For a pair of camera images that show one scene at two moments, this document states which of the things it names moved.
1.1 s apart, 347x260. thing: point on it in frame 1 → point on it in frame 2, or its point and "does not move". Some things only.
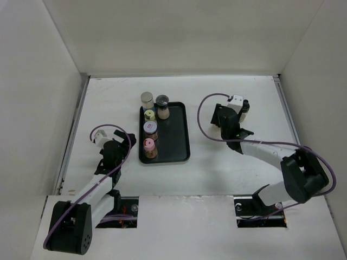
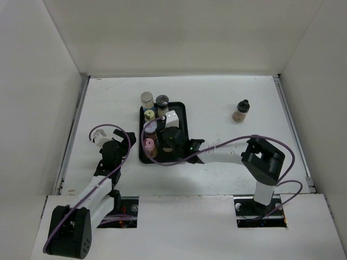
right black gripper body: [223, 134] → [162, 142]
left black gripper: [125, 148] does not move
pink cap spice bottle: [150, 150] does not move
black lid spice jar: [163, 112] does not move
